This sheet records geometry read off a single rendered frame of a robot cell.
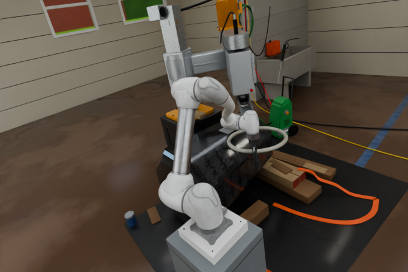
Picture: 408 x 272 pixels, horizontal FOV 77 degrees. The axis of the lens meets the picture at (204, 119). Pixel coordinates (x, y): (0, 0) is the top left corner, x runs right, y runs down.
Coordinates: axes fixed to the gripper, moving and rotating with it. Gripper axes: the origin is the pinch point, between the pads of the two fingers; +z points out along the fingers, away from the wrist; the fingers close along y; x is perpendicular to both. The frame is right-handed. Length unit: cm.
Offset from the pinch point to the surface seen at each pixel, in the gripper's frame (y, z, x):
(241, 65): 74, -61, 12
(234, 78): 72, -50, 20
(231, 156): 33.6, 13.5, 26.9
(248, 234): -61, 8, 1
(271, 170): 81, 61, -5
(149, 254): -21, 82, 104
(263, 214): 30, 76, 3
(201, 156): 17, 4, 49
